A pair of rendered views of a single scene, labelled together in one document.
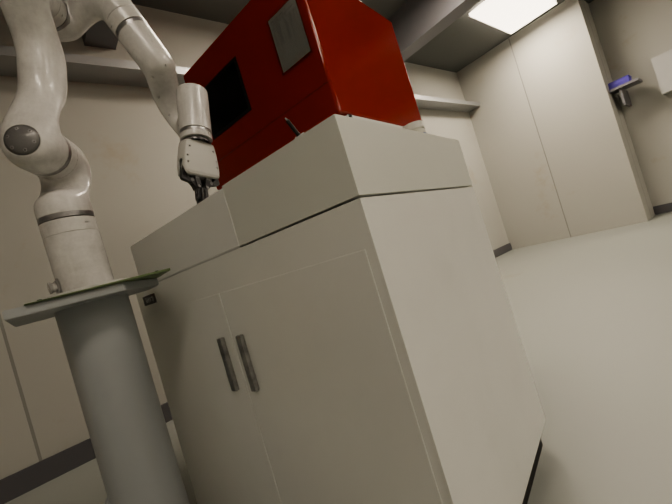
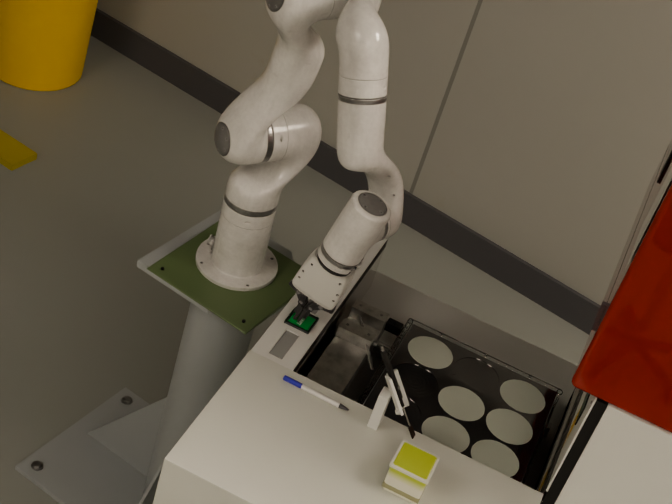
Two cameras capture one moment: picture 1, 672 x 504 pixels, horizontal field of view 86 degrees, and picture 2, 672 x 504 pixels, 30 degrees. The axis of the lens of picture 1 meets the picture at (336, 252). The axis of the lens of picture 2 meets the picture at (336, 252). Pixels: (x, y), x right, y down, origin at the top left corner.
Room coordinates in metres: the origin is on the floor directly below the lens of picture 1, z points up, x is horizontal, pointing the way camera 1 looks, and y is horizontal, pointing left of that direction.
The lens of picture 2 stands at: (0.07, -1.49, 2.59)
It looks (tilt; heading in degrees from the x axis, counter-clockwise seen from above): 36 degrees down; 63
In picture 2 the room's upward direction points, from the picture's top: 18 degrees clockwise
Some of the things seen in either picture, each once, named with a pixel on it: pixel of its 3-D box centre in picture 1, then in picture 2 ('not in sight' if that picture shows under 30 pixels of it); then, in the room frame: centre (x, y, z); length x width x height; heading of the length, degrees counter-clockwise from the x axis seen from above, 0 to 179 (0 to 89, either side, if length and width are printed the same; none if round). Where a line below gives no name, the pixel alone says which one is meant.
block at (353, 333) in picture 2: not in sight; (356, 334); (1.11, 0.33, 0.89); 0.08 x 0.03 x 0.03; 141
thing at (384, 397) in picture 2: not in sight; (391, 403); (1.04, -0.01, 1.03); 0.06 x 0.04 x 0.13; 141
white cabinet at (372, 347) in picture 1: (331, 366); not in sight; (1.14, 0.12, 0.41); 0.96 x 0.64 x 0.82; 51
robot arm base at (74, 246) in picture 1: (78, 256); (243, 232); (0.92, 0.63, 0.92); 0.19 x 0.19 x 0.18
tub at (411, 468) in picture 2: not in sight; (410, 472); (1.04, -0.15, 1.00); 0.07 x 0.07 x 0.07; 52
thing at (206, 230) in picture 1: (190, 243); (316, 315); (1.03, 0.39, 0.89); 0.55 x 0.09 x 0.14; 51
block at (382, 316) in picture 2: not in sight; (369, 314); (1.16, 0.39, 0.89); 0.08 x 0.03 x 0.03; 141
